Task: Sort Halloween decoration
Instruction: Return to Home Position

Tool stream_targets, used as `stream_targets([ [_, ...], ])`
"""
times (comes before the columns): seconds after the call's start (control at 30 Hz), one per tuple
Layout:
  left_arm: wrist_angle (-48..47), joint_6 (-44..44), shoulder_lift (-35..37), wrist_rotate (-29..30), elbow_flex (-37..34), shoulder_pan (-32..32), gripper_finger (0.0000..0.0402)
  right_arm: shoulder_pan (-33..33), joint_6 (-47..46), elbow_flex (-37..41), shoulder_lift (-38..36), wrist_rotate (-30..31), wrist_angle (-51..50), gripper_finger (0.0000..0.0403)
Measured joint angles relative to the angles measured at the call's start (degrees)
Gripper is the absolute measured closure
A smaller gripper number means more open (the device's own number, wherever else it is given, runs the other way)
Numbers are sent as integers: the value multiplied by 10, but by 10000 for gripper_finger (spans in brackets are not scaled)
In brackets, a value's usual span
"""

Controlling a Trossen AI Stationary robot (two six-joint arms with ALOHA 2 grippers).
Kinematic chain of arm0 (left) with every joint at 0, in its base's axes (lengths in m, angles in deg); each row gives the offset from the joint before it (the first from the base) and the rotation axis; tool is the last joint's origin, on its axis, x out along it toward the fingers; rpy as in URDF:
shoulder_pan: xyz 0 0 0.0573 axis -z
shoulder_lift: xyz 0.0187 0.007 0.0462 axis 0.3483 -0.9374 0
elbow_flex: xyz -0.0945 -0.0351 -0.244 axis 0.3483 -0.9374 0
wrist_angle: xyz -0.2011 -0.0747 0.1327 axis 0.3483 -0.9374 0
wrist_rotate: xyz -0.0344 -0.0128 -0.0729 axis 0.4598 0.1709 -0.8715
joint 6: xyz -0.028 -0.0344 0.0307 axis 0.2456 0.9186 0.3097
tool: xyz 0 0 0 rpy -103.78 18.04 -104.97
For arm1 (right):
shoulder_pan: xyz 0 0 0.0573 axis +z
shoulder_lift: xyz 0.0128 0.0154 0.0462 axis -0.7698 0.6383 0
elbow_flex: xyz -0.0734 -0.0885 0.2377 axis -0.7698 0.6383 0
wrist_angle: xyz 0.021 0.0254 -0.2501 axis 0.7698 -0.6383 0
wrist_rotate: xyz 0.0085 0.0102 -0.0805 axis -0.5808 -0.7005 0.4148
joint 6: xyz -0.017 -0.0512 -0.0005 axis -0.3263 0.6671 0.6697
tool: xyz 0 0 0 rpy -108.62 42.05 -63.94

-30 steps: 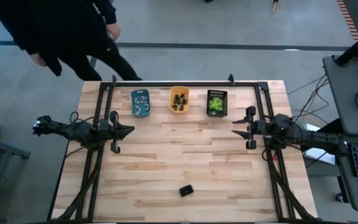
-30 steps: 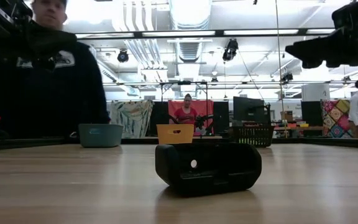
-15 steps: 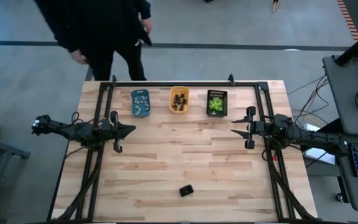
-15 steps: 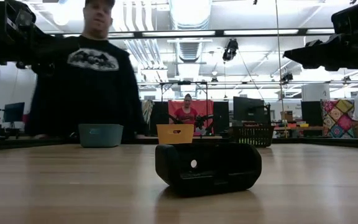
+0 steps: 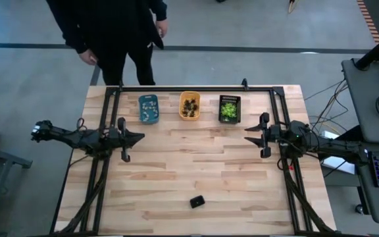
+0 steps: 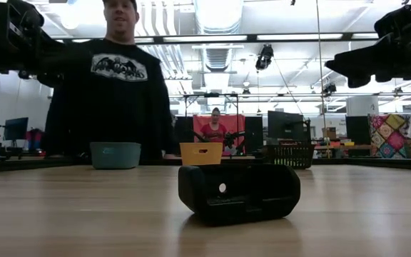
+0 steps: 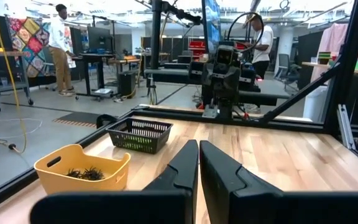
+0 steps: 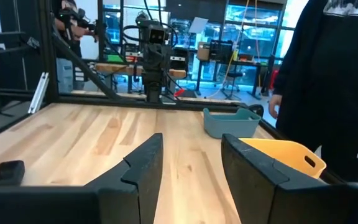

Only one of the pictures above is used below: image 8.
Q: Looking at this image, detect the silver aluminium brace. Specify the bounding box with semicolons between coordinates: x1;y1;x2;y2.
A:
27;72;50;114

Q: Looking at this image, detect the black handheld device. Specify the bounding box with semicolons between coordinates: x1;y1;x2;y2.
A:
59;7;101;37

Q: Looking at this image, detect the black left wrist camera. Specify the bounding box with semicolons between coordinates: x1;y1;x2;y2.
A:
146;23;168;45

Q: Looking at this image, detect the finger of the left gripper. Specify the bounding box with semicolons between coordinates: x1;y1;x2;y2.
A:
143;60;157;103
155;60;169;103

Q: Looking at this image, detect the black plastic crate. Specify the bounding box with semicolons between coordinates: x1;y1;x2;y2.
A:
209;40;235;63

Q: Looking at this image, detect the white paper sheet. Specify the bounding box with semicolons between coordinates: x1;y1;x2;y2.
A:
188;17;210;34

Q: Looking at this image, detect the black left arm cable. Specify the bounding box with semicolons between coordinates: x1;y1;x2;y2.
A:
122;0;180;43

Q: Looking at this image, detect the teal plastic bin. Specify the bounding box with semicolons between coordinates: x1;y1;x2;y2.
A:
203;107;262;140

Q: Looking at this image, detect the yellow plastic bin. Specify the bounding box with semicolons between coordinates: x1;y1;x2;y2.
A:
239;138;328;180

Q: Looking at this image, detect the person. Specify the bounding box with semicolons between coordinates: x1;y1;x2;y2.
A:
51;0;99;91
268;0;358;184

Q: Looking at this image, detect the black office stool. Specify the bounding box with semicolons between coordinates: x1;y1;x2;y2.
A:
221;71;244;101

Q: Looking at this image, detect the black background desk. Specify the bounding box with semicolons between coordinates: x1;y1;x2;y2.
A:
194;59;272;98

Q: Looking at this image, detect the brown cardboard box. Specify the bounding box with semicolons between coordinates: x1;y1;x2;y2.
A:
196;42;211;62

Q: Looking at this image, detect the yellow hanging cable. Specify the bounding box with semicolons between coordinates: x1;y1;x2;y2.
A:
205;0;259;100

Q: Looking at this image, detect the black rounded block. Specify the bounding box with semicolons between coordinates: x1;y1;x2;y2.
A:
0;160;26;187

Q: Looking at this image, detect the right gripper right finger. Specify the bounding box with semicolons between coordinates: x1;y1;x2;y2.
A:
221;133;358;224

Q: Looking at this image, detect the black frame clamp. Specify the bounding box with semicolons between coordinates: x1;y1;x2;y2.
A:
246;104;265;118

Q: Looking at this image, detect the wooden background table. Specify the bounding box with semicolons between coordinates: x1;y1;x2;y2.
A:
94;62;188;79

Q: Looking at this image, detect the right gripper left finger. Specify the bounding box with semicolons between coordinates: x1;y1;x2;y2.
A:
0;133;164;224

